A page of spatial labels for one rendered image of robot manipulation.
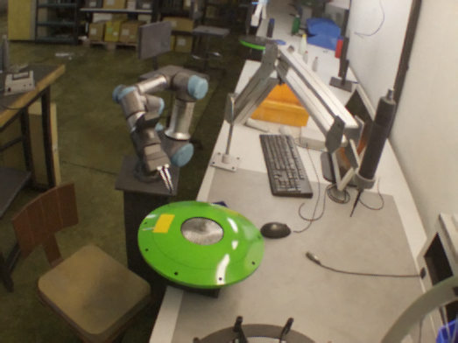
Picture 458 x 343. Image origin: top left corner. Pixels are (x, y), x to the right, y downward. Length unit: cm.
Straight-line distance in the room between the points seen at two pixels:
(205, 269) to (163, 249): 11
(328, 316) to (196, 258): 41
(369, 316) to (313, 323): 18
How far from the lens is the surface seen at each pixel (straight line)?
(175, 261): 90
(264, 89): 121
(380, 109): 72
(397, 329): 50
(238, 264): 92
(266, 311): 104
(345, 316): 110
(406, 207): 167
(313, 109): 94
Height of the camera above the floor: 172
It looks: 31 degrees down
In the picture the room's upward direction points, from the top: 9 degrees clockwise
